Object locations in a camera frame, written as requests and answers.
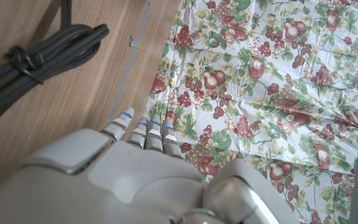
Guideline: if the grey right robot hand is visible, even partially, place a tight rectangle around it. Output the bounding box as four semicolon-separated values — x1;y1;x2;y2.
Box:
0;106;301;224

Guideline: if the small metal clip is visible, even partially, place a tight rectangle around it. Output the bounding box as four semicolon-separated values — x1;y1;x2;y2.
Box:
127;35;139;51

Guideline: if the floral fruit print backdrop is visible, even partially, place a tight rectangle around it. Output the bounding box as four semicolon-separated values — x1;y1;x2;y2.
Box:
143;0;358;224

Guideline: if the black toy power cord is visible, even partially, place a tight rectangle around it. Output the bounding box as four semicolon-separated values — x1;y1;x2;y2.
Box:
0;0;110;134

